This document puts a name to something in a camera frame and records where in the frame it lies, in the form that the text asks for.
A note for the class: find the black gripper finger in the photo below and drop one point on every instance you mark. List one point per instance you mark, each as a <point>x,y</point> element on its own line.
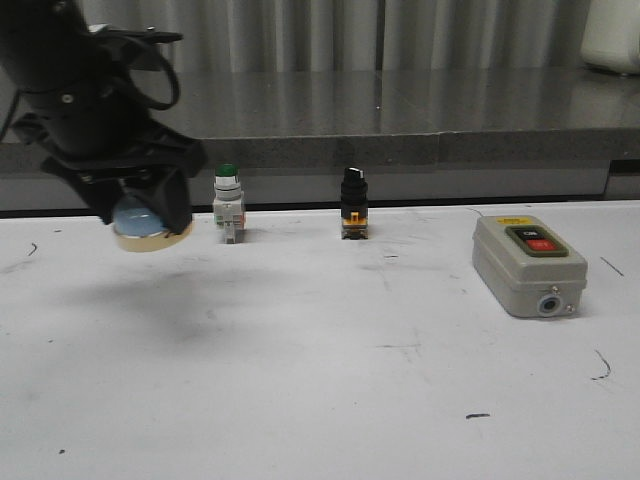
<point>167,195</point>
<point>99,195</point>

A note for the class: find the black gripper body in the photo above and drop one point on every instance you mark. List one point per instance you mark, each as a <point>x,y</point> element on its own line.
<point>97,129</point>

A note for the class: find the blue dome desk bell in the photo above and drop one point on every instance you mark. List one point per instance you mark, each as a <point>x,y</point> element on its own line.
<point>138,229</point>

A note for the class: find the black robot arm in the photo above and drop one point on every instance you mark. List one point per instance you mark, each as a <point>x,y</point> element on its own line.
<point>51,39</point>

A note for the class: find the grey stone counter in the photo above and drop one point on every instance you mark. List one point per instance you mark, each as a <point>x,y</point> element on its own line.
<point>421,137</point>

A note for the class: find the white appliance on counter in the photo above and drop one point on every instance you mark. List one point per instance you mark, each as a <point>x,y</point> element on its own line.
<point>611,36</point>

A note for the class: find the green pushbutton switch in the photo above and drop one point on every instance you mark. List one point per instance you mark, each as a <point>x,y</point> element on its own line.
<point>228,203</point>

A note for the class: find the black selector switch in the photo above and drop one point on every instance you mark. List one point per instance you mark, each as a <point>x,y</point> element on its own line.
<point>354,204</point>

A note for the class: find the grey on-off switch box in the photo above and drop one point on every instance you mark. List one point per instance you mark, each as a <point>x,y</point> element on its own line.
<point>529,268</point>

